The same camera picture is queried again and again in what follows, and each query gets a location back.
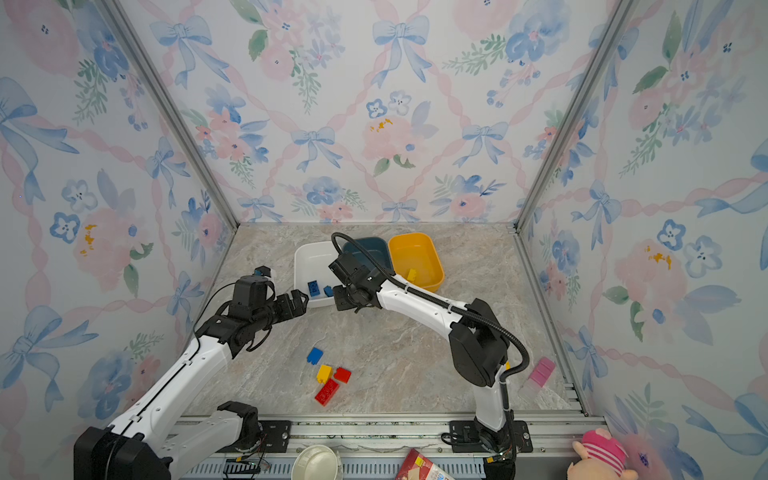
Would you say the dark teal plastic container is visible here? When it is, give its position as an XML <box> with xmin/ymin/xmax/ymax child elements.
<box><xmin>342</xmin><ymin>237</ymin><xmax>395</xmax><ymax>274</ymax></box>

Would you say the white plastic container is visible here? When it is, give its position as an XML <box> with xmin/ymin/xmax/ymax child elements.
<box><xmin>294</xmin><ymin>241</ymin><xmax>340</xmax><ymax>308</ymax></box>

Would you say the yellow plastic container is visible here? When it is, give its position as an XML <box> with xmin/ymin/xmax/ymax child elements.
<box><xmin>388</xmin><ymin>232</ymin><xmax>445</xmax><ymax>293</ymax></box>

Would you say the light blue lego brick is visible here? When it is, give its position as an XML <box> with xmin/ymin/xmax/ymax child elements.
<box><xmin>307</xmin><ymin>347</ymin><xmax>324</xmax><ymax>365</ymax></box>

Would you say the small red lego brick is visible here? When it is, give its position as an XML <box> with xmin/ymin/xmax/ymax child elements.
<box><xmin>333</xmin><ymin>367</ymin><xmax>351</xmax><ymax>384</ymax></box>

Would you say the long red lego brick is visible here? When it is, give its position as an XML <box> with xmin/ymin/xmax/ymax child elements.
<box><xmin>315</xmin><ymin>379</ymin><xmax>340</xmax><ymax>407</ymax></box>

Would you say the dark blue lego brick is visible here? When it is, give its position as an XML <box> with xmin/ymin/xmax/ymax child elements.
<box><xmin>308</xmin><ymin>281</ymin><xmax>320</xmax><ymax>297</ymax></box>

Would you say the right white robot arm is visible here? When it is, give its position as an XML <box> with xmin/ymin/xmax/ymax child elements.
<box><xmin>329</xmin><ymin>260</ymin><xmax>519</xmax><ymax>433</ymax></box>

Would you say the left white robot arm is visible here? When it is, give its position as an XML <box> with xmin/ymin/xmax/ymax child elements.
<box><xmin>73</xmin><ymin>290</ymin><xmax>309</xmax><ymax>479</ymax></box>

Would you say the red snack packet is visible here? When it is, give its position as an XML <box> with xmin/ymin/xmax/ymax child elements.
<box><xmin>395</xmin><ymin>448</ymin><xmax>453</xmax><ymax>480</ymax></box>

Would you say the pink block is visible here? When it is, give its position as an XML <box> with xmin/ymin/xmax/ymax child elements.
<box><xmin>527</xmin><ymin>357</ymin><xmax>556</xmax><ymax>388</ymax></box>

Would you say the pink plush toy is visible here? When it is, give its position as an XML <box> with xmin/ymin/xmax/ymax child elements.
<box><xmin>566</xmin><ymin>428</ymin><xmax>639</xmax><ymax>480</ymax></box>

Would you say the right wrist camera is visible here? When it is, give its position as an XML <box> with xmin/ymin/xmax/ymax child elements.
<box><xmin>329</xmin><ymin>253</ymin><xmax>370</xmax><ymax>286</ymax></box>

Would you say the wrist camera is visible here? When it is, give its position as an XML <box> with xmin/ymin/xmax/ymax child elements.
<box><xmin>329</xmin><ymin>253</ymin><xmax>370</xmax><ymax>286</ymax></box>
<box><xmin>228</xmin><ymin>266</ymin><xmax>276</xmax><ymax>321</ymax></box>

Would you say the black corrugated cable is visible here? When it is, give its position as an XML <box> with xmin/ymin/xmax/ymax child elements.
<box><xmin>330</xmin><ymin>232</ymin><xmax>531</xmax><ymax>383</ymax></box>

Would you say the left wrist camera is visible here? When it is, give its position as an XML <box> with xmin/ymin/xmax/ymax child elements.
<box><xmin>228</xmin><ymin>266</ymin><xmax>276</xmax><ymax>321</ymax></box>

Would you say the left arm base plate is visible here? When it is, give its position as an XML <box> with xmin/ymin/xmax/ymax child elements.
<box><xmin>217</xmin><ymin>420</ymin><xmax>293</xmax><ymax>455</ymax></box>

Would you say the aluminium front rail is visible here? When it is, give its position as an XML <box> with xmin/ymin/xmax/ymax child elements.
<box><xmin>144</xmin><ymin>410</ymin><xmax>607</xmax><ymax>458</ymax></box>

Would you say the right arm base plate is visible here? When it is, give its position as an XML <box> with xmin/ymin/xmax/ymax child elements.
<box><xmin>440</xmin><ymin>420</ymin><xmax>533</xmax><ymax>456</ymax></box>

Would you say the aluminium corner post left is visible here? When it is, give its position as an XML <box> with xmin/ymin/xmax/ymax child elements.
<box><xmin>95</xmin><ymin>0</ymin><xmax>240</xmax><ymax>230</ymax></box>

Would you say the aluminium corner post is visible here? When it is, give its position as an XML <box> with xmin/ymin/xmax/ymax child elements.
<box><xmin>95</xmin><ymin>0</ymin><xmax>240</xmax><ymax>230</ymax></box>
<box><xmin>514</xmin><ymin>0</ymin><xmax>636</xmax><ymax>235</ymax></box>

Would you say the aluminium corner post right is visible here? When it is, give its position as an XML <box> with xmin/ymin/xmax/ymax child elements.
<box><xmin>514</xmin><ymin>0</ymin><xmax>636</xmax><ymax>235</ymax></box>

